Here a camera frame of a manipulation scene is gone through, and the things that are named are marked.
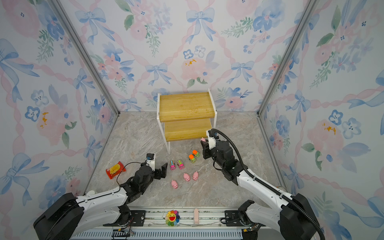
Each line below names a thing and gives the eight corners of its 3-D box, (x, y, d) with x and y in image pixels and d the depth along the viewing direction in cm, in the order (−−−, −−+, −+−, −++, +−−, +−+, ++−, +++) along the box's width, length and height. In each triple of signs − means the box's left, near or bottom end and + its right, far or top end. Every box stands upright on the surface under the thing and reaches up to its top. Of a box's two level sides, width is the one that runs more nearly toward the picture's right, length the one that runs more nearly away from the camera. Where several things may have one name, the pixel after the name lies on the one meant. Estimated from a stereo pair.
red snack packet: (110, 179, 88) (108, 177, 86) (107, 171, 92) (105, 169, 89) (126, 170, 92) (124, 168, 89) (122, 162, 95) (120, 160, 93)
